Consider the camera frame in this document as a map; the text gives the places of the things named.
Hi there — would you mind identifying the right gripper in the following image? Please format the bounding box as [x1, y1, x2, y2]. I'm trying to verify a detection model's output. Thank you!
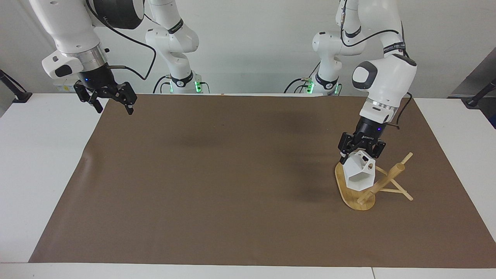
[73, 64, 138, 116]

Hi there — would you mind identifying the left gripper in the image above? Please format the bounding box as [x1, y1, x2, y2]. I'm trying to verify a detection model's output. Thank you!
[338, 116, 387, 165]

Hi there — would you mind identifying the white angular cup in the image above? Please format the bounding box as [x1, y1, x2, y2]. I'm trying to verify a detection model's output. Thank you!
[343, 150, 379, 191]

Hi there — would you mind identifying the wooden cup rack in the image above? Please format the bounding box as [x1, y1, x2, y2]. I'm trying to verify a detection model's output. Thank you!
[334, 152, 415, 212]

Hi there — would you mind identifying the black stand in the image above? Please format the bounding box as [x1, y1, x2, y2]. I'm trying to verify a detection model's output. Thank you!
[465, 78, 496, 109]
[0, 69, 33, 103]

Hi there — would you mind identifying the black cable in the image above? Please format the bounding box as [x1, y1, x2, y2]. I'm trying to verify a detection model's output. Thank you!
[391, 92, 413, 131]
[339, 0, 406, 49]
[86, 0, 157, 81]
[153, 75, 173, 95]
[284, 61, 323, 94]

